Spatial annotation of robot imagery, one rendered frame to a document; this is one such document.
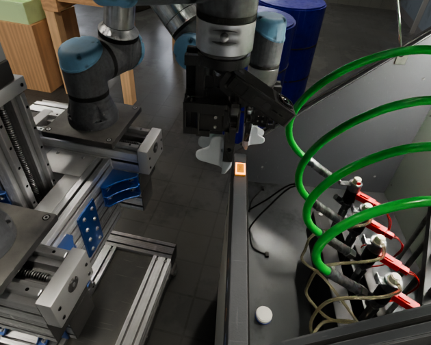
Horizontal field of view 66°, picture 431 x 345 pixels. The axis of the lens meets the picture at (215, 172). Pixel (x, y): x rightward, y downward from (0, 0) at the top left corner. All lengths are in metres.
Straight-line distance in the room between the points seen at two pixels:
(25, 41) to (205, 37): 3.16
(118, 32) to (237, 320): 0.80
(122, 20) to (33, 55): 2.56
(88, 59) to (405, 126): 0.92
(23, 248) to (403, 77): 1.00
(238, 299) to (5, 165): 0.62
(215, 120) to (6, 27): 3.21
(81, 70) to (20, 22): 2.55
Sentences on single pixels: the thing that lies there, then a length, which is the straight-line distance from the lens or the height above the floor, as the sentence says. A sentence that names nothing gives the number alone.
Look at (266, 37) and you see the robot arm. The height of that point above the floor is 1.37.
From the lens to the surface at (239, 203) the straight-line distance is 0.92.
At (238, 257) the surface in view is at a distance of 0.81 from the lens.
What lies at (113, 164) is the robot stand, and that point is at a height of 0.92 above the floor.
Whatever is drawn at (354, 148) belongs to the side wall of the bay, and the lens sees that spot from 1.13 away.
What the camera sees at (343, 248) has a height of 1.11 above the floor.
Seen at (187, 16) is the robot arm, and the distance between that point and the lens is 0.73.
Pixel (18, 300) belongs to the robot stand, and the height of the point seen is 0.98.
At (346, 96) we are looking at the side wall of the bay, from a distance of 1.02.
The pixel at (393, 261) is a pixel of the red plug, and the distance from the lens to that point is 0.70.
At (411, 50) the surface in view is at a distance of 0.65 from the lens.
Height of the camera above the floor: 1.61
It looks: 41 degrees down
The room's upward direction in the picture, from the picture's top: 4 degrees clockwise
